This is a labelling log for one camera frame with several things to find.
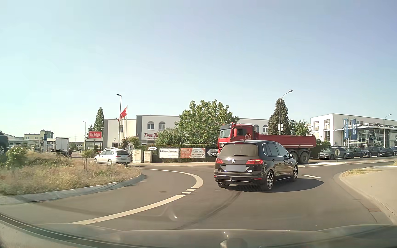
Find large green leafy tree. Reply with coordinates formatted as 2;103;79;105
155;99;240;146

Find fence with advertising banners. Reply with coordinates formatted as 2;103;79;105
151;145;219;163

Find white building with arched windows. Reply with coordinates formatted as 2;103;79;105
103;115;270;149

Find dark grey hatchback car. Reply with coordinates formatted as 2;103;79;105
214;140;298;191

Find red tipper lorry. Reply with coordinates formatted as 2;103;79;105
217;123;317;164

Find red flag on pole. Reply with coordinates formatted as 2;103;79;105
117;105;128;139

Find dark conifer tree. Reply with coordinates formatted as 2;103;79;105
268;98;291;135

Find white estate car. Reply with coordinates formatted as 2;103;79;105
94;149;131;166

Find slim conifer tree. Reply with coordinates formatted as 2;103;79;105
93;107;105;132

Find red billboard sign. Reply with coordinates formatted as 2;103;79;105
88;131;102;150

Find car's own bonnet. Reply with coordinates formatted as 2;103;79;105
0;209;397;248

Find grey asphalt road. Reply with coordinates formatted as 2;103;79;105
0;157;397;232

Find grey box lorry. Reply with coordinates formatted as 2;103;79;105
54;137;70;156

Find blue dealership flags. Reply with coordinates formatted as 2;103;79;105
343;118;357;148

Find grassy roundabout island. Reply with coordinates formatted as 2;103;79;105
0;150;145;204

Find distant yellow buildings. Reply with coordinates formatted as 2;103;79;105
6;130;55;149

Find white glass-fronted car dealership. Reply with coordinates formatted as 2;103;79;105
310;113;397;149

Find row of parked cars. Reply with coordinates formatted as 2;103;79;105
318;146;397;160

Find green bush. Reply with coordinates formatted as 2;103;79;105
6;146;27;169

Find grey paved pavement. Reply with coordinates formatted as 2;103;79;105
339;166;397;226

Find straight lamp post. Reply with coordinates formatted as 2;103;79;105
116;94;122;149

